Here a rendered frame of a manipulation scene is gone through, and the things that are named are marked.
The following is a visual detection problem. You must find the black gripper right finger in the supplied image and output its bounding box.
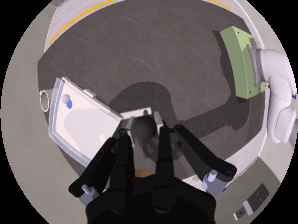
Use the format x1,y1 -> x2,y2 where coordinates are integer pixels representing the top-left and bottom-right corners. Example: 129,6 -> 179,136
151,111 -> 237,214

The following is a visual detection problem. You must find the white mug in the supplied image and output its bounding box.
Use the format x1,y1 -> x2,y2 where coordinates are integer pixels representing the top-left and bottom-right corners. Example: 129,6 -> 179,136
40,89 -> 53,112

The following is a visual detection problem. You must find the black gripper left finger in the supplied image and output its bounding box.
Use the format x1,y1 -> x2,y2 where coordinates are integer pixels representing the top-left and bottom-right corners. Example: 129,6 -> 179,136
68,116 -> 136,214

